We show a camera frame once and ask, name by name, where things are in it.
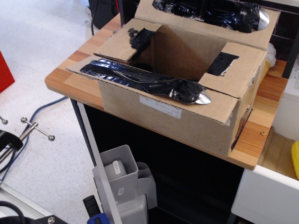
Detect yellow object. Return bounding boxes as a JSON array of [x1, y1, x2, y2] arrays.
[[291, 141, 299, 179]]

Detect grey plastic container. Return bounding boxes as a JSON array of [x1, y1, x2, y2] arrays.
[[116, 162, 157, 224]]

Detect red box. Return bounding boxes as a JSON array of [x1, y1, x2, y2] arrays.
[[0, 53, 15, 92]]

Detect blue handled tool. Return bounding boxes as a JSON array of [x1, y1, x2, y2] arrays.
[[83, 195, 110, 224]]

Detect taped brown cardboard box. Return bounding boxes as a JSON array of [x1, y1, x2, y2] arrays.
[[68, 0, 279, 156]]

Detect aluminium frame rail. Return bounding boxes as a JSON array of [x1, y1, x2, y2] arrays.
[[0, 182, 65, 224]]

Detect metal bar clamp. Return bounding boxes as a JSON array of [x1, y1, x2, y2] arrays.
[[0, 113, 56, 173]]

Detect white plastic bag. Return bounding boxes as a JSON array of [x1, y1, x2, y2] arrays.
[[267, 43, 276, 68]]

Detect grey square bin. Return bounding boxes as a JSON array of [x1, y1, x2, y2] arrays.
[[96, 145, 138, 210]]

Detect black device with cables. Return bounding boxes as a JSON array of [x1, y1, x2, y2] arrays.
[[87, 0, 124, 36]]

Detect blue cable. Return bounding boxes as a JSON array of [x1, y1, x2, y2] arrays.
[[0, 95, 70, 182]]

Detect white drawer unit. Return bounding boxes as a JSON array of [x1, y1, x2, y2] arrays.
[[232, 66, 299, 224]]

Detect black coiled cable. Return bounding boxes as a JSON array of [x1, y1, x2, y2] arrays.
[[0, 198, 31, 224]]

